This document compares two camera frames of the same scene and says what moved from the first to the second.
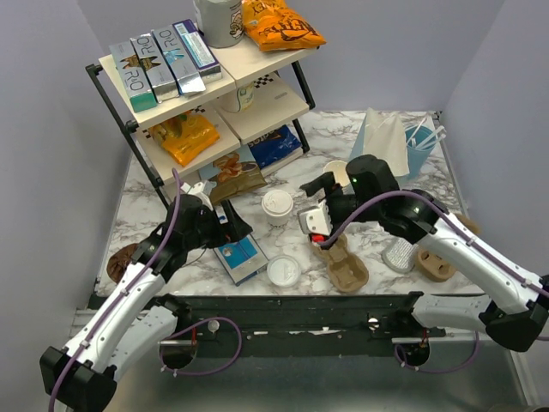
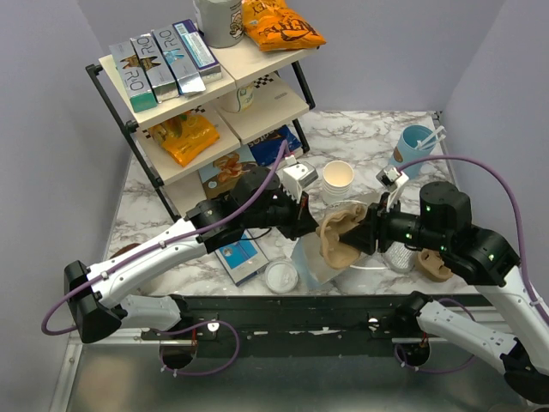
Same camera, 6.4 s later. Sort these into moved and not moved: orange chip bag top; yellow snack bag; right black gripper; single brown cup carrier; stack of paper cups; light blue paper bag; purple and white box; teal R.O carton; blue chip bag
Moved: light blue paper bag; single brown cup carrier; right black gripper
Not moved: stack of paper cups; yellow snack bag; teal R.O carton; blue chip bag; purple and white box; orange chip bag top
